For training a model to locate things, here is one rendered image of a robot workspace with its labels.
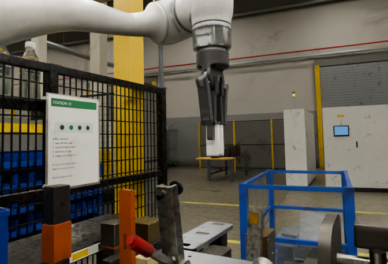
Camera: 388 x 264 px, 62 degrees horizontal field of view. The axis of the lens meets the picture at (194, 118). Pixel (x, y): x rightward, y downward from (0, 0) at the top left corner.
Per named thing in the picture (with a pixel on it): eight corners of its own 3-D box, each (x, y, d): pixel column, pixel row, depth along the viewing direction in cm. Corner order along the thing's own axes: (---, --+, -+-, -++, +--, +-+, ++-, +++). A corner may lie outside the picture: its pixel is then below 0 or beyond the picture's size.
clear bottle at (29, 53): (44, 103, 108) (45, 43, 109) (26, 101, 102) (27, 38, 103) (32, 104, 111) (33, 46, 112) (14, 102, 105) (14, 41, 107)
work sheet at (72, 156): (100, 183, 118) (100, 99, 120) (45, 193, 99) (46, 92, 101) (96, 183, 119) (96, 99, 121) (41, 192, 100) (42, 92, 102)
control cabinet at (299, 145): (298, 178, 1029) (295, 101, 1045) (316, 178, 1006) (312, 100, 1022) (285, 189, 813) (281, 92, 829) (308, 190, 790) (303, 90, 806)
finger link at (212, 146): (219, 124, 72) (217, 124, 72) (220, 156, 72) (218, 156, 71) (206, 125, 74) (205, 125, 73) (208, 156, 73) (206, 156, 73)
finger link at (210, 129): (214, 116, 72) (208, 116, 70) (215, 140, 72) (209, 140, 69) (208, 117, 73) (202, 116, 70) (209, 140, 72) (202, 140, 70)
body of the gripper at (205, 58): (205, 58, 80) (206, 95, 80) (189, 49, 73) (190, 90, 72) (234, 53, 77) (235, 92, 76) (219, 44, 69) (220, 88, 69)
